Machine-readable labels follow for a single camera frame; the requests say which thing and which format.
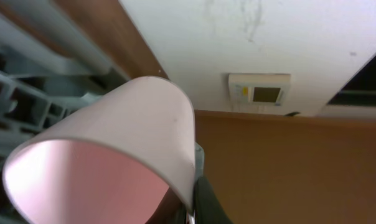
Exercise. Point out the pink plastic cup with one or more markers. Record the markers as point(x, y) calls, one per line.
point(110, 162)

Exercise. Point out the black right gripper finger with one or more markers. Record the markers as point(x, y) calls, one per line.
point(207, 208)

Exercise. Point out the white wall control panel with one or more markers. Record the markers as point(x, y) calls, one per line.
point(257, 91)

